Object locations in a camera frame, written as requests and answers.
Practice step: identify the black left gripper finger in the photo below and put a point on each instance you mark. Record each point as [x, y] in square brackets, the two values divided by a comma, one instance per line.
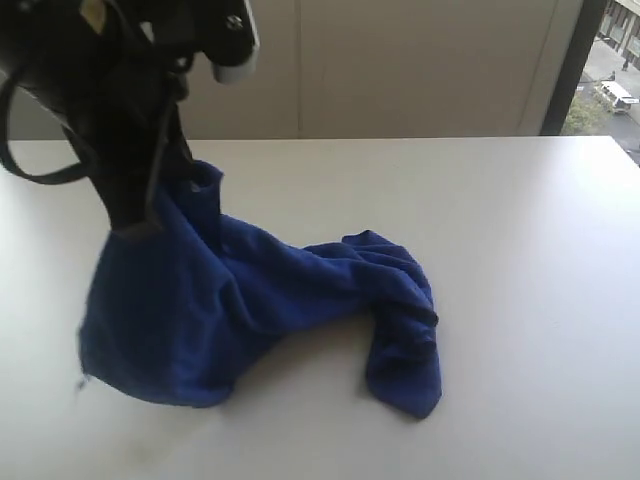
[180, 156]
[125, 173]

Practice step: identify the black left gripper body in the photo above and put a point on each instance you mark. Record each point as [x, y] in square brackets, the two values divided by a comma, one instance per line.
[112, 73]

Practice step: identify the blue microfibre towel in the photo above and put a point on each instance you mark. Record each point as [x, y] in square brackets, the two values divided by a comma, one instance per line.
[177, 318]

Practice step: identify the white van outside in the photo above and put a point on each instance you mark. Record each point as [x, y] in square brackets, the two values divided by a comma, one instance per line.
[616, 97]

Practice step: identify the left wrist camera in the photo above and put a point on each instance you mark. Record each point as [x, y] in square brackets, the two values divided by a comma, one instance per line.
[226, 33]

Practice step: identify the dark window frame post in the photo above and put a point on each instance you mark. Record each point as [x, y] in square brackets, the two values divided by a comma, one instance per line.
[585, 30]

